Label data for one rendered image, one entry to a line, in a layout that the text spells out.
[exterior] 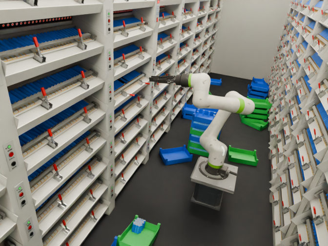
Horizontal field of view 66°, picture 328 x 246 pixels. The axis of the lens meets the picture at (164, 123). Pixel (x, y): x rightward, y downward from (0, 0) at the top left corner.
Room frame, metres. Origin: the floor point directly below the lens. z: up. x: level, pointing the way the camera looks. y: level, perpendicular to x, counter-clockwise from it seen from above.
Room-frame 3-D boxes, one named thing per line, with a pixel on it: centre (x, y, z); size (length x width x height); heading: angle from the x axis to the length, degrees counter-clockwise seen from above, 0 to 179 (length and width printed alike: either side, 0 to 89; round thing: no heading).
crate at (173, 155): (2.18, -0.16, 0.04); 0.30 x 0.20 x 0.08; 113
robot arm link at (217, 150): (1.67, -0.45, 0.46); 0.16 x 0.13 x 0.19; 26
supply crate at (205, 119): (2.37, -0.46, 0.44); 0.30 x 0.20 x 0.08; 75
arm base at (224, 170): (1.63, -0.50, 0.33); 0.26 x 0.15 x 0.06; 64
